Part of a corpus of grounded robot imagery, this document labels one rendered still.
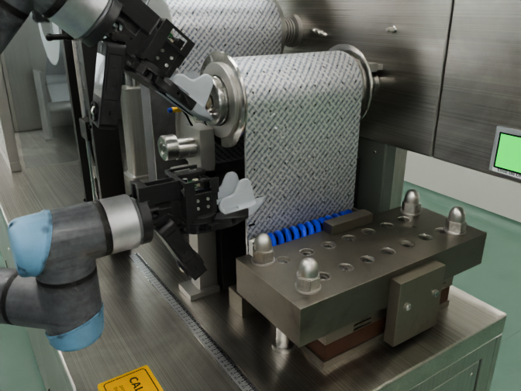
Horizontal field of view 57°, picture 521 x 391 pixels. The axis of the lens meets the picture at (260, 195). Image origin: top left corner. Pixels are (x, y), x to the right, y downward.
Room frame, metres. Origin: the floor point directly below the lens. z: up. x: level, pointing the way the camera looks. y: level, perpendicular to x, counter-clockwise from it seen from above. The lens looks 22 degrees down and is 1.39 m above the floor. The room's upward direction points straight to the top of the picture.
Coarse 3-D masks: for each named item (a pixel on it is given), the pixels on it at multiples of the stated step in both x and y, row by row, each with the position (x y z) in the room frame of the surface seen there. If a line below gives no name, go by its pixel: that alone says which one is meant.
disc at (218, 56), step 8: (208, 56) 0.77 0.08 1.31; (216, 56) 0.75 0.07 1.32; (224, 56) 0.73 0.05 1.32; (208, 64) 0.77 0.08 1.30; (224, 64) 0.73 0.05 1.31; (232, 64) 0.71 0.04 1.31; (200, 72) 0.80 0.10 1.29; (232, 72) 0.71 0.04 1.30; (240, 80) 0.69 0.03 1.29; (240, 88) 0.69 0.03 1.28; (240, 96) 0.69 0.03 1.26; (240, 104) 0.69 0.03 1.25; (240, 112) 0.69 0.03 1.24; (240, 120) 0.69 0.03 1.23; (240, 128) 0.69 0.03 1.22; (216, 136) 0.76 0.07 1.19; (232, 136) 0.72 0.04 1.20; (240, 136) 0.70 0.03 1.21; (224, 144) 0.74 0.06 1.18; (232, 144) 0.72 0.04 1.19
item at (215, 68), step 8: (216, 64) 0.74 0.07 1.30; (208, 72) 0.76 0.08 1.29; (216, 72) 0.74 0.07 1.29; (224, 72) 0.72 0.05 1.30; (224, 80) 0.72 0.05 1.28; (232, 80) 0.71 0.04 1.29; (232, 88) 0.70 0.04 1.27; (232, 96) 0.70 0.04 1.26; (232, 104) 0.70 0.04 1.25; (232, 112) 0.70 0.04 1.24; (232, 120) 0.70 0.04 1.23; (216, 128) 0.74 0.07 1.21; (224, 128) 0.72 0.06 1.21; (232, 128) 0.70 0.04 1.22; (224, 136) 0.72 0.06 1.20
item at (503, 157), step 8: (504, 136) 0.69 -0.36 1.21; (504, 144) 0.69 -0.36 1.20; (512, 144) 0.68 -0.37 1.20; (520, 144) 0.67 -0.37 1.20; (504, 152) 0.69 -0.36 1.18; (512, 152) 0.68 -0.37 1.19; (520, 152) 0.67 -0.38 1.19; (496, 160) 0.69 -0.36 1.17; (504, 160) 0.68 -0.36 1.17; (512, 160) 0.67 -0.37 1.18; (520, 160) 0.66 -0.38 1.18; (512, 168) 0.67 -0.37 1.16; (520, 168) 0.66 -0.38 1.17
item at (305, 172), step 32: (288, 128) 0.74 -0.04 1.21; (320, 128) 0.78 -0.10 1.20; (352, 128) 0.82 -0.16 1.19; (256, 160) 0.71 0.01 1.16; (288, 160) 0.74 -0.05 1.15; (320, 160) 0.78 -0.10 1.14; (352, 160) 0.82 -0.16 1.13; (256, 192) 0.71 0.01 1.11; (288, 192) 0.74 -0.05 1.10; (320, 192) 0.78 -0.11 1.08; (352, 192) 0.82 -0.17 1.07; (256, 224) 0.71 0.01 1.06; (288, 224) 0.74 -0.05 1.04
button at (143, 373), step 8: (144, 368) 0.52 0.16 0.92; (120, 376) 0.51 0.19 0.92; (128, 376) 0.51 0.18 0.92; (136, 376) 0.51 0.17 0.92; (144, 376) 0.51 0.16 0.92; (152, 376) 0.51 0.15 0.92; (104, 384) 0.49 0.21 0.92; (112, 384) 0.49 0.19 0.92; (120, 384) 0.49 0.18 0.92; (128, 384) 0.49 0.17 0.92; (136, 384) 0.49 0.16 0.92; (144, 384) 0.49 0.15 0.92; (152, 384) 0.49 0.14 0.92
